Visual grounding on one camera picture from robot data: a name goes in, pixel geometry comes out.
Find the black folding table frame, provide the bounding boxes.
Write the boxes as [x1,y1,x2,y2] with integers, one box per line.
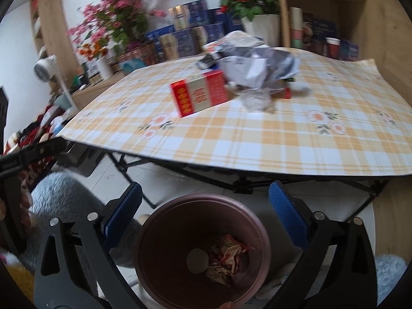
[64,142,382,210]

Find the red gold crumpled wrapper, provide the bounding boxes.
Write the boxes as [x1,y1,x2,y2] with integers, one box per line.
[204,234,250,288]

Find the red paper cup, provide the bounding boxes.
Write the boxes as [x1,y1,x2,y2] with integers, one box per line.
[325,37,342,60]

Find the brown round trash bin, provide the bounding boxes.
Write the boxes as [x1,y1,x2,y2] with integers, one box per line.
[133,193,272,309]

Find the yellow white cloth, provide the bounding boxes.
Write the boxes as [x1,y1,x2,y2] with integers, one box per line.
[0,251,35,306]

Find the small blue box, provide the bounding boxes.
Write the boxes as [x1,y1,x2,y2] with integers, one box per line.
[339,40,360,62]

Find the black white small packet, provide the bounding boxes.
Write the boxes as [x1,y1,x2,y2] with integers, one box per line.
[197,54,220,70]

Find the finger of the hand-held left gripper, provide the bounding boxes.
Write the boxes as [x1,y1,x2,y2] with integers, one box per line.
[0,137,66,177]

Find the orange artificial flowers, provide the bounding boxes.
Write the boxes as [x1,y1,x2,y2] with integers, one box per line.
[77,39,109,62]

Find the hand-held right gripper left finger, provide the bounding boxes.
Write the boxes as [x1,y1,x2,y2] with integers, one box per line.
[34,182,144,309]

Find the white fan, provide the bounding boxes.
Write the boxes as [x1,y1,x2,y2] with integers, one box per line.
[34,55,79,111]

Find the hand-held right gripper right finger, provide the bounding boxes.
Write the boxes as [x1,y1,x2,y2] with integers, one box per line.
[269,180,377,309]

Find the pink artificial flowers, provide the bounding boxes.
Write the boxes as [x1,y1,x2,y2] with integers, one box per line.
[66,0,168,59]

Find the dark blue box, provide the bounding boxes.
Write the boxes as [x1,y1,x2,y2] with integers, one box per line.
[208,6,226,26]

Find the grey fluffy rug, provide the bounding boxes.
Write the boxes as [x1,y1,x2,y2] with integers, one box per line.
[30,172,142,268]

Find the red patterned blanket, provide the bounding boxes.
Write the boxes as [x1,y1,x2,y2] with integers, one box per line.
[3,103,66,207]

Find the yellow plaid tablecloth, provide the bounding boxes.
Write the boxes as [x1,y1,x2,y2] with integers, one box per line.
[59,48,412,181]

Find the clear plastic lid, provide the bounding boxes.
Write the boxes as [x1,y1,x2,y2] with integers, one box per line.
[240,88,271,112]

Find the white ribbed vase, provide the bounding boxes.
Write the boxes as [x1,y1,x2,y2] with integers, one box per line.
[96,56,114,81]

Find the grey plastic mailer bag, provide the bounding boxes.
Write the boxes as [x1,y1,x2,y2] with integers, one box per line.
[220,46,301,91]

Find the white crumpled plastic bag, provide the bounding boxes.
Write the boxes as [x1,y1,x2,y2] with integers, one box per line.
[203,31,265,56]

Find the wooden sideboard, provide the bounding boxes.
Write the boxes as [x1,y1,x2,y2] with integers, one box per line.
[69,67,129,107]

